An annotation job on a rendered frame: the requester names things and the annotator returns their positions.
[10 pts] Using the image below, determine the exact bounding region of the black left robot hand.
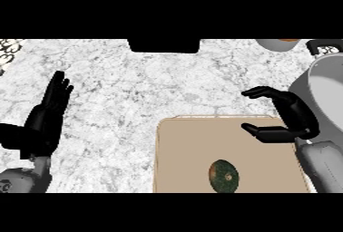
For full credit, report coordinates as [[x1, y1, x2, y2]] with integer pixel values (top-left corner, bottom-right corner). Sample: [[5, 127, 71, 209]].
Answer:
[[0, 70, 76, 160]]

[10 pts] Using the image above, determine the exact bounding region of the large grey pot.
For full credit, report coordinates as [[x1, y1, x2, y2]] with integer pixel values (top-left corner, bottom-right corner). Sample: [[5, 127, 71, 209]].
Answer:
[[287, 52, 343, 143]]

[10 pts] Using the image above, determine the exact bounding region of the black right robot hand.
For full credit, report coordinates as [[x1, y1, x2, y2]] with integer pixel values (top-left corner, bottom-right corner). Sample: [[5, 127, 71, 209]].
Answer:
[[240, 85, 322, 144]]

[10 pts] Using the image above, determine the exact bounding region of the white patterned object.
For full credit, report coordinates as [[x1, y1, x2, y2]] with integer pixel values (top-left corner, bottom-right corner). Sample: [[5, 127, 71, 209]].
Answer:
[[0, 38, 25, 76]]

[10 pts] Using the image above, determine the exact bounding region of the tan wooden tray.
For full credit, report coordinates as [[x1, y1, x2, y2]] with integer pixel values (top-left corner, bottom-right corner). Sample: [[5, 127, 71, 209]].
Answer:
[[152, 114, 312, 194]]

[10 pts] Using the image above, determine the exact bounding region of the grey bowl with orange content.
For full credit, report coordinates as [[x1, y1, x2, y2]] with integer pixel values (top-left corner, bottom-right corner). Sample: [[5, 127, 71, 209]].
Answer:
[[254, 38, 303, 53]]

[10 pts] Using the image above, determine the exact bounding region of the black appliance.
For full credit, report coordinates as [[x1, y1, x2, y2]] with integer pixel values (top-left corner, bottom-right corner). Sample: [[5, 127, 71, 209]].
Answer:
[[126, 38, 203, 54]]

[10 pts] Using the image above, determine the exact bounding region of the dark green squash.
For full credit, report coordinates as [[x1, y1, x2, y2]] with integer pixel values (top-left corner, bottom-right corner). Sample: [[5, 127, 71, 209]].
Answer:
[[207, 159, 241, 194]]

